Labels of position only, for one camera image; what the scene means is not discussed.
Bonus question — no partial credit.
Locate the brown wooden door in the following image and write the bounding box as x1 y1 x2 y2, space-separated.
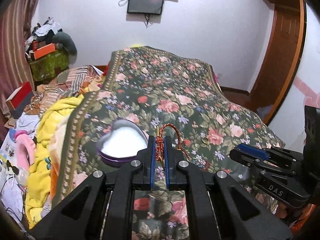
250 0 306 124

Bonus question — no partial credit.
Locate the striped red curtain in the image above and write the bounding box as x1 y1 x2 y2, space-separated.
0 0 48 120

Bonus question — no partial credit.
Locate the right hand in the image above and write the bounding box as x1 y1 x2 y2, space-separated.
275 202 316 231

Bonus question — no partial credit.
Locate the striped patchwork quilt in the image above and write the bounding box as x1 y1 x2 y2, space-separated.
24 65 104 118

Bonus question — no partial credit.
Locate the yellow fleece blanket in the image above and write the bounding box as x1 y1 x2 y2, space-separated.
25 95 84 229

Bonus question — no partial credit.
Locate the red braided cord bracelet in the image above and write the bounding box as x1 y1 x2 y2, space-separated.
154 123 190 168

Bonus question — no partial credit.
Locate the heart-shaped purple jewelry box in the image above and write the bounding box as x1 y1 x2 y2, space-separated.
95 119 149 168

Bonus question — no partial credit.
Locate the small black wall monitor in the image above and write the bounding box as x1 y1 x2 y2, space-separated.
127 0 164 15

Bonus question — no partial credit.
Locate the green patterned storage box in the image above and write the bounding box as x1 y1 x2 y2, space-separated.
28 50 69 82

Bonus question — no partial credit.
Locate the orange shoe box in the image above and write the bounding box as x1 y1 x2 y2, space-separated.
30 43 56 60

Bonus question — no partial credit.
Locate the grey green jacket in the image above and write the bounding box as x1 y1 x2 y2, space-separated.
52 31 77 56

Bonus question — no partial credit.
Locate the floral dark green bedspread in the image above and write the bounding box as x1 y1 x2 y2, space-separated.
51 45 286 240

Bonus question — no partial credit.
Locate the red and grey box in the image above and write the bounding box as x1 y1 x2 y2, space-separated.
5 81 34 119

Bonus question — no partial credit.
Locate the white clothes pile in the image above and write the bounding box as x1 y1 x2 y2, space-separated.
31 17 62 37

